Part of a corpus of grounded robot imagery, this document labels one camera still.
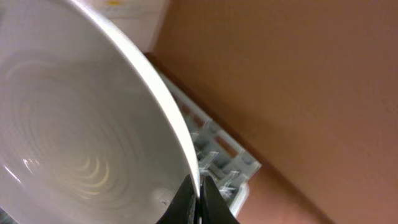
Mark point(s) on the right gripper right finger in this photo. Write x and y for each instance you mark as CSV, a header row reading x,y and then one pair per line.
x,y
214,209

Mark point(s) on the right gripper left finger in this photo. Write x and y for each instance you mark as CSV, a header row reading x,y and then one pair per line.
x,y
182,207

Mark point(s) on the grey plate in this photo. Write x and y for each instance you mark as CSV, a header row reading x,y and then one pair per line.
x,y
90,133

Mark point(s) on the grey dishwasher rack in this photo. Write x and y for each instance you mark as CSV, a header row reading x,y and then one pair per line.
x,y
218,154

